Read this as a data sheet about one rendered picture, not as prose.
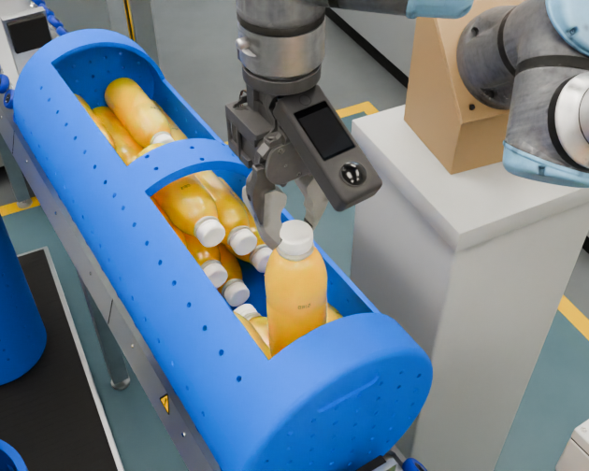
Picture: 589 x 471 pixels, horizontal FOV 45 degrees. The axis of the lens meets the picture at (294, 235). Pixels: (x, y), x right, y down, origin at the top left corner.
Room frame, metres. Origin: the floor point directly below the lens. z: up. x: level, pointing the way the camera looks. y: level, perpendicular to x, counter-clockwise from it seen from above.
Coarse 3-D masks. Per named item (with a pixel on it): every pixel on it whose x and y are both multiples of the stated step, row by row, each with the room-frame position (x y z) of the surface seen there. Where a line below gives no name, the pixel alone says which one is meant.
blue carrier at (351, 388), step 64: (64, 64) 1.17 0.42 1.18; (128, 64) 1.23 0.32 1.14; (64, 128) 0.95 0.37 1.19; (192, 128) 1.10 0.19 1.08; (64, 192) 0.87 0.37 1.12; (128, 192) 0.77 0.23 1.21; (128, 256) 0.68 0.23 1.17; (192, 256) 0.63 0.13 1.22; (192, 320) 0.55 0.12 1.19; (384, 320) 0.54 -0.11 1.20; (192, 384) 0.49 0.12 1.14; (256, 384) 0.45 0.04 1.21; (320, 384) 0.43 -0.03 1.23; (384, 384) 0.48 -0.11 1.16; (256, 448) 0.39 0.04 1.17; (320, 448) 0.43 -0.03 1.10; (384, 448) 0.49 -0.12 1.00
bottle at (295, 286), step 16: (272, 256) 0.55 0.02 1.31; (288, 256) 0.53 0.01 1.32; (304, 256) 0.53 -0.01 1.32; (320, 256) 0.55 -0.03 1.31; (272, 272) 0.53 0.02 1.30; (288, 272) 0.52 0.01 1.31; (304, 272) 0.52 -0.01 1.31; (320, 272) 0.53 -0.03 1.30; (272, 288) 0.52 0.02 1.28; (288, 288) 0.52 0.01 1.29; (304, 288) 0.52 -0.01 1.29; (320, 288) 0.53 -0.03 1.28; (272, 304) 0.52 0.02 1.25; (288, 304) 0.51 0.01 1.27; (304, 304) 0.51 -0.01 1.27; (320, 304) 0.52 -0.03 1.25; (272, 320) 0.52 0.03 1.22; (288, 320) 0.51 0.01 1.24; (304, 320) 0.51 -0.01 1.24; (320, 320) 0.52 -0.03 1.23; (272, 336) 0.53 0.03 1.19; (288, 336) 0.51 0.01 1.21; (272, 352) 0.53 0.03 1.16
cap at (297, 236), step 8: (288, 224) 0.56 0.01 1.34; (296, 224) 0.56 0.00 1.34; (304, 224) 0.56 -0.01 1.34; (280, 232) 0.55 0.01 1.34; (288, 232) 0.55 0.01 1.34; (296, 232) 0.55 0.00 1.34; (304, 232) 0.55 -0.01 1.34; (312, 232) 0.55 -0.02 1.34; (288, 240) 0.53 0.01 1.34; (296, 240) 0.53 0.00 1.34; (304, 240) 0.53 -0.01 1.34; (312, 240) 0.54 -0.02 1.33; (280, 248) 0.54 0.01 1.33; (288, 248) 0.53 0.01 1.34; (296, 248) 0.53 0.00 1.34; (304, 248) 0.53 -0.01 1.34
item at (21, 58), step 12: (24, 12) 1.56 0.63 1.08; (36, 12) 1.56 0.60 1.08; (12, 24) 1.51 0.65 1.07; (24, 24) 1.53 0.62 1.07; (36, 24) 1.54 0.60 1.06; (48, 24) 1.57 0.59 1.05; (12, 36) 1.51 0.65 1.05; (24, 36) 1.52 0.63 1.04; (36, 36) 1.54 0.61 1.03; (48, 36) 1.55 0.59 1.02; (12, 48) 1.52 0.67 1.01; (24, 48) 1.52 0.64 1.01; (36, 48) 1.53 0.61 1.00; (24, 60) 1.53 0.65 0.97
